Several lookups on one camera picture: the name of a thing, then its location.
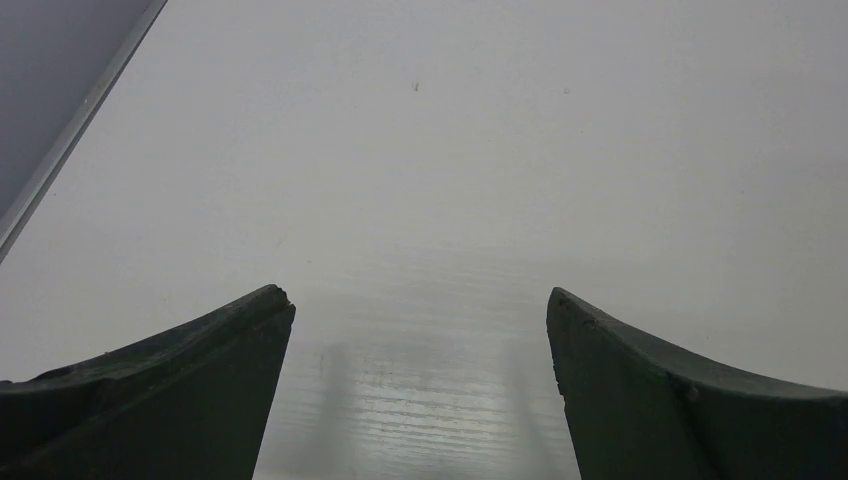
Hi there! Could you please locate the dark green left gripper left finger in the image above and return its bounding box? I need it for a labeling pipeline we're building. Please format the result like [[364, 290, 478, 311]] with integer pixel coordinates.
[[1, 284, 296, 479]]

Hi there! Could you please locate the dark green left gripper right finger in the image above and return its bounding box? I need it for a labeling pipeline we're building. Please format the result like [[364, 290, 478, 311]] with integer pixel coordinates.
[[546, 288, 847, 479]]

